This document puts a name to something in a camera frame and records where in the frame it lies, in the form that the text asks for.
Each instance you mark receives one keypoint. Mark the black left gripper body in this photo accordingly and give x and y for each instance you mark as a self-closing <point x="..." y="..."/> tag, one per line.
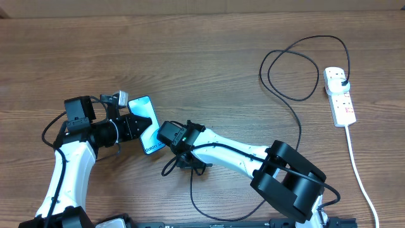
<point x="126" y="131"/>

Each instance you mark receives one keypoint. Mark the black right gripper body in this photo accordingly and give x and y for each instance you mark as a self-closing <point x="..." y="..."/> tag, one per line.
<point x="195" y="164"/>

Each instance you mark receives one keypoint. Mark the blue screen Galaxy smartphone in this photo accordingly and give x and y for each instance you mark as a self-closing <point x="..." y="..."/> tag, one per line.
<point x="143" y="107"/>

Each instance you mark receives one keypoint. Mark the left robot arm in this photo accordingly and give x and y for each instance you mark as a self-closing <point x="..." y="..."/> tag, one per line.
<point x="91" y="123"/>

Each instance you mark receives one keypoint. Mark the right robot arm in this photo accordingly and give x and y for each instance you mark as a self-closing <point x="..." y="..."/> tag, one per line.
<point x="279" y="174"/>

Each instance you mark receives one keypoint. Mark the white charger plug adapter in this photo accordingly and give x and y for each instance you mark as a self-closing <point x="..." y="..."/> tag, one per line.
<point x="336" y="86"/>

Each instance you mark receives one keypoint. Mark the white power strip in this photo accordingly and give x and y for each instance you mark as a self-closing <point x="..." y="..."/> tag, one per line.
<point x="341" y="105"/>

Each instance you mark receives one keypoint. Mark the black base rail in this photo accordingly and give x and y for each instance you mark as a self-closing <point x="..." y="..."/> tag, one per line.
<point x="272" y="223"/>

